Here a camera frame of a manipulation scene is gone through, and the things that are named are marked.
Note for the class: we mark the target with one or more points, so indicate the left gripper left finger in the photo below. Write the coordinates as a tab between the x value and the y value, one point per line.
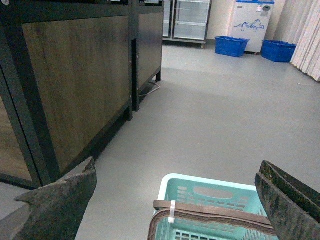
55	211

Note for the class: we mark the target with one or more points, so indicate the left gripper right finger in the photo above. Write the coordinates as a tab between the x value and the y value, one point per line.
292	207

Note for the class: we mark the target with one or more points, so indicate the brown basket handle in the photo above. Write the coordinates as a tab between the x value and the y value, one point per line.
209	214

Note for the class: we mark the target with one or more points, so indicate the light blue plastic basket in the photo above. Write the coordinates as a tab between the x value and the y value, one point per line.
208	192

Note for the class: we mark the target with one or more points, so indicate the white zip tie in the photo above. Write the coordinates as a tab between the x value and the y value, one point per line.
171	218

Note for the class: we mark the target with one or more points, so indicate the wooden display stand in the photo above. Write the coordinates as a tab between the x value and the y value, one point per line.
146	19
64	82

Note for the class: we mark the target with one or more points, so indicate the blue plastic crate right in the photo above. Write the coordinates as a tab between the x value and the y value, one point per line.
278	51

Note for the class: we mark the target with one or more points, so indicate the blue plastic crate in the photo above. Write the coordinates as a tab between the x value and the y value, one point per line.
230	46
278	51

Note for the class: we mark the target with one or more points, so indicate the blue plastic crate left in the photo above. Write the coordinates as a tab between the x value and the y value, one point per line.
230	46

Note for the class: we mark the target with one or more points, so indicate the beige curtain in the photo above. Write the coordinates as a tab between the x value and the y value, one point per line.
299	24

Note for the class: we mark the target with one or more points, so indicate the white chest freezer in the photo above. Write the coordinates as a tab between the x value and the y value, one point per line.
250	20

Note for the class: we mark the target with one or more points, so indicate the glass door refrigerator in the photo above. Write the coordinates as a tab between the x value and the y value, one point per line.
186	21

